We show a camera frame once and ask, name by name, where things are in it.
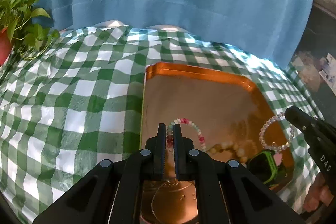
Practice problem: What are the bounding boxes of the pink white bead bracelet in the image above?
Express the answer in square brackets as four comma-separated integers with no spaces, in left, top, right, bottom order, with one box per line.
[166,117,208,151]

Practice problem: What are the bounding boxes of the green white checked tablecloth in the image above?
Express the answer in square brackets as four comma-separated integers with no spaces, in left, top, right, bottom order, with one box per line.
[0,20,326,224]

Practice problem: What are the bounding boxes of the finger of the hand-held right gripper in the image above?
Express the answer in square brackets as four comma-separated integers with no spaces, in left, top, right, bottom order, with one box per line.
[285,106,317,136]

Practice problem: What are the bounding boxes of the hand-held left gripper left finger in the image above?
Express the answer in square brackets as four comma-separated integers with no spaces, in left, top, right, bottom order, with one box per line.
[32,123,168,224]

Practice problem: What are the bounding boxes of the clear crystal bead bracelet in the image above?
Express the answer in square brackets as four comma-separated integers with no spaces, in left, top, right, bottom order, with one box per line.
[259,112,296,163]

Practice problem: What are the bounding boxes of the beige bead bracelet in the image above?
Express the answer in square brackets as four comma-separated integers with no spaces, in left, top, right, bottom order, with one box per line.
[207,142,249,169]

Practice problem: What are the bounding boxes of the copper metal tray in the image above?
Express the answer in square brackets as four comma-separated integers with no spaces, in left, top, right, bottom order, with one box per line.
[139,62,296,224]

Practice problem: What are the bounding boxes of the person's right hand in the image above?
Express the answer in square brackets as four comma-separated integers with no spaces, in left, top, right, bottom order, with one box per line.
[303,174,334,214]

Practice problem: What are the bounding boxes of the potted green plant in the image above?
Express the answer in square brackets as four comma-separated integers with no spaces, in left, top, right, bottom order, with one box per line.
[0,0,61,79]

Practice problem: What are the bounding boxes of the green black watch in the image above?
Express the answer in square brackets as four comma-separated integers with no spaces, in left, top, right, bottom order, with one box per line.
[247,150,289,189]

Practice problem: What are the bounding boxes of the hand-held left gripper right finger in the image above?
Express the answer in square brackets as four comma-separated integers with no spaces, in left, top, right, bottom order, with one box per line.
[173,123,307,224]

